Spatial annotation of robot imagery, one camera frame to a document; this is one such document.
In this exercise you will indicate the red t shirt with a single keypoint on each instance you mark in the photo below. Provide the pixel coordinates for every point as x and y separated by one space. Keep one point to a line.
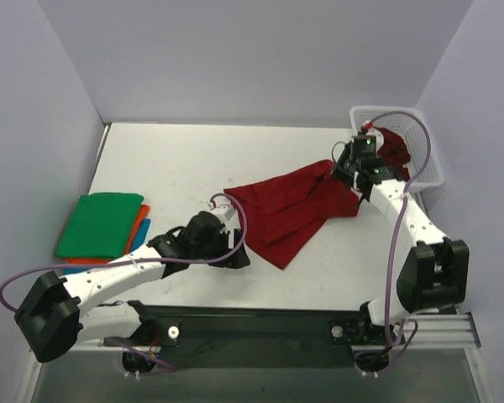
285 212

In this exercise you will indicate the white plastic basket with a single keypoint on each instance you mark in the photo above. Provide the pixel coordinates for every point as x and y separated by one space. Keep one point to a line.
412 134

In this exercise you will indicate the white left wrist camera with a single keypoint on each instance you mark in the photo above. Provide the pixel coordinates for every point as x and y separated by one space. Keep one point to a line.
224 213

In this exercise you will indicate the dark red crumpled shirt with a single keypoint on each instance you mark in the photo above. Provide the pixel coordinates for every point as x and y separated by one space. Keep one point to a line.
394 152

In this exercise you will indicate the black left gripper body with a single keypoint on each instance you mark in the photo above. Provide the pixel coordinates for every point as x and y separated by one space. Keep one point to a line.
228 248

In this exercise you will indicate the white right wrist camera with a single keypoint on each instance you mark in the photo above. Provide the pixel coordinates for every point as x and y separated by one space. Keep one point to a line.
369 129

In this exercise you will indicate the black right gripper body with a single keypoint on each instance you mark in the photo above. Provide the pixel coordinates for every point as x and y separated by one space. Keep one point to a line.
344 166

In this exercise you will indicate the green folded t shirt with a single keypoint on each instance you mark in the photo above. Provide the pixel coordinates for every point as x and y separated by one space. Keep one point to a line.
99 226

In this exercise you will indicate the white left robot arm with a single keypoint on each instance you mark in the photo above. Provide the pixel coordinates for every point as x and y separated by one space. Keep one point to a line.
61 311

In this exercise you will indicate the blue folded t shirt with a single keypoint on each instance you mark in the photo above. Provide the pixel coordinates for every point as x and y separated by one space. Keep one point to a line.
137 240

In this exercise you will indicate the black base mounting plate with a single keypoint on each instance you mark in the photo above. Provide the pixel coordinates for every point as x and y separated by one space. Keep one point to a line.
191 337

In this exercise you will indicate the aluminium extrusion rail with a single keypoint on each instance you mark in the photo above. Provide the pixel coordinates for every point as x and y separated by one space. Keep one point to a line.
441 331

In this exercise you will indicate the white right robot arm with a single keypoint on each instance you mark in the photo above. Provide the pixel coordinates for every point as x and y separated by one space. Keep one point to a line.
425 268

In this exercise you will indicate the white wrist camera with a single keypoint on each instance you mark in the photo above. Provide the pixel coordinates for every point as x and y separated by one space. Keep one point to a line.
224 213
369 129

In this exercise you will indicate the orange folded t shirt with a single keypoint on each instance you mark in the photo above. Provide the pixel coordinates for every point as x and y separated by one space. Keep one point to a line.
143 213

